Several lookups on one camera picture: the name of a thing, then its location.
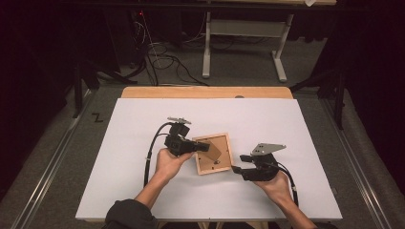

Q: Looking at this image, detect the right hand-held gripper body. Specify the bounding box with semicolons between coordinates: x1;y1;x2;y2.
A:
243;142;287;182

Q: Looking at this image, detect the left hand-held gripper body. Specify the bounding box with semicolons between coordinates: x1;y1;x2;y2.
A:
163;116;196;157

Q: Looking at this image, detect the wooden picture frame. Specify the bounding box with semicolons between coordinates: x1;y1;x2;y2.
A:
191;132;234;177

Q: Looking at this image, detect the person's right hand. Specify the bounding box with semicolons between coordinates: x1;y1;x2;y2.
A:
253;171;293;205

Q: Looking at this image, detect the person's left hand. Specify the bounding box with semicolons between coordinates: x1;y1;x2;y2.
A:
154;147;195;184

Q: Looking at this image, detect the white table board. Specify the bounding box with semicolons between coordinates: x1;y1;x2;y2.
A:
75;97;343;221

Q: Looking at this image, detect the wooden table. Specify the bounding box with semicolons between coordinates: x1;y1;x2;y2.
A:
83;86;338;229

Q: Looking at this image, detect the black metal stand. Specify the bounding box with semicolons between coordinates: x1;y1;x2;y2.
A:
288;70;349;131
72;60;139;119

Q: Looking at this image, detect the dark curtain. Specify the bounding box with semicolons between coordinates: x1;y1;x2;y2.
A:
0;0;80;192
343;0;405;195

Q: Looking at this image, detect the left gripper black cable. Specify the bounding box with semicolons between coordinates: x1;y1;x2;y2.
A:
143;121;175;188

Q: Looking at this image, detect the bundle of floor cables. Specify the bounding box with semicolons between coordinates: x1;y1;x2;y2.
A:
127;12;210;87

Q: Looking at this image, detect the metal floor rail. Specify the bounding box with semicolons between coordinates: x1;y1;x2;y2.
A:
320;98;396;229
11;90;94;229

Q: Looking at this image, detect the white metal desk frame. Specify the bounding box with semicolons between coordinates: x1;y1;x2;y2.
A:
202;11;294;83

